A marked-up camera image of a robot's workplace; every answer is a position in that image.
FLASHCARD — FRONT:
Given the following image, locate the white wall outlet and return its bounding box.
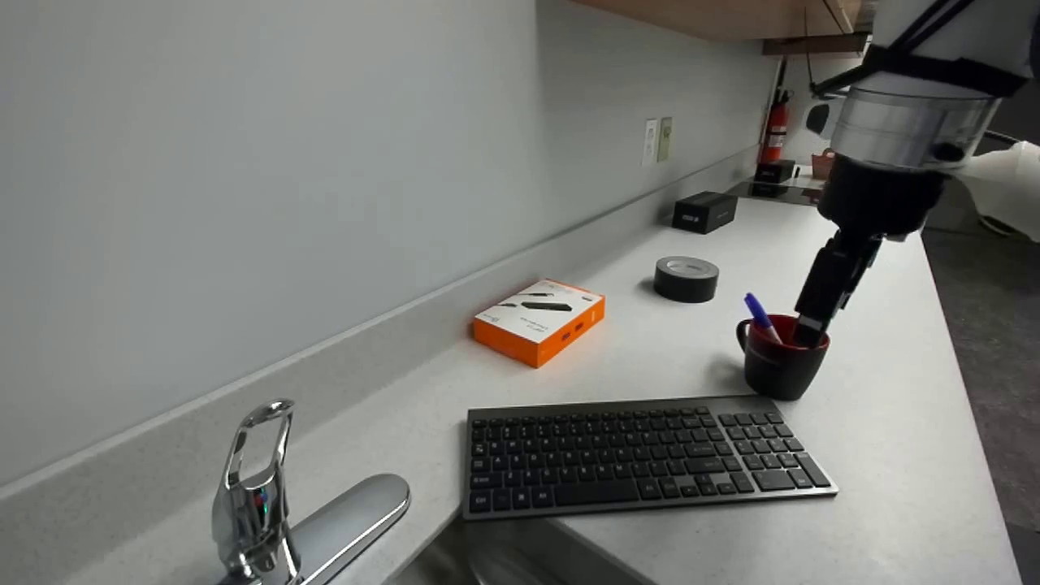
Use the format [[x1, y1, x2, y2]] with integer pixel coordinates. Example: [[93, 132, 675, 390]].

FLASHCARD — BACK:
[[641, 115, 675, 168]]

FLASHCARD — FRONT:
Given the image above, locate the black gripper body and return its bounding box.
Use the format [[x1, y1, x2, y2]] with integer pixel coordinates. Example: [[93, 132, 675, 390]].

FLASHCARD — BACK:
[[817, 153, 950, 242]]

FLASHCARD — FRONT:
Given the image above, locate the orange and white box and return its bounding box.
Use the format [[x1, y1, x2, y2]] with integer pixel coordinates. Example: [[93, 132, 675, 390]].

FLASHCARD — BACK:
[[467, 277, 607, 370]]

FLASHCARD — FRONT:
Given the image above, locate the black and silver keyboard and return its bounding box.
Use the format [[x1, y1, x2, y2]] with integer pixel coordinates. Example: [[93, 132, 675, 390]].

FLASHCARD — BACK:
[[461, 393, 842, 523]]

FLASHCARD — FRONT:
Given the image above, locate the steel sink basin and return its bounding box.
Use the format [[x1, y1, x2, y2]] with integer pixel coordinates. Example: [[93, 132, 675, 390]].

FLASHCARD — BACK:
[[383, 511, 656, 585]]

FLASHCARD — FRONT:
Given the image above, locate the black mug with red inside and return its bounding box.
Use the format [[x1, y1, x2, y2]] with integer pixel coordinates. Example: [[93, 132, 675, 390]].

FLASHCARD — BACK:
[[735, 313, 834, 406]]

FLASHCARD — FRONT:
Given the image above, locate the small black box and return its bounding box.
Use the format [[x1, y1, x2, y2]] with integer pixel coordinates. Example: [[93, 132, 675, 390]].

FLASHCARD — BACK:
[[670, 188, 740, 237]]

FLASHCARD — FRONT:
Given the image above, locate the red fire extinguisher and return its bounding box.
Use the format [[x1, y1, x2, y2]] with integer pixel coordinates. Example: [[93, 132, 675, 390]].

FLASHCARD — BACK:
[[751, 56, 796, 202]]

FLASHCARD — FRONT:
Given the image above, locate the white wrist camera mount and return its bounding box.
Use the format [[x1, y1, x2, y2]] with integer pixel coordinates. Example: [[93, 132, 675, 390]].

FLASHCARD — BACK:
[[957, 136, 1040, 242]]

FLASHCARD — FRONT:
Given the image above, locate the chrome sink faucet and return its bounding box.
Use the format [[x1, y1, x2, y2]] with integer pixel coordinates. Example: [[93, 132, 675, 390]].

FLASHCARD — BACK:
[[207, 397, 414, 585]]

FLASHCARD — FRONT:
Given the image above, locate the blue marker pen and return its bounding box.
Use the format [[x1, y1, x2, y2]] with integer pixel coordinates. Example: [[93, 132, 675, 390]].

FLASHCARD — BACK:
[[740, 288, 787, 349]]

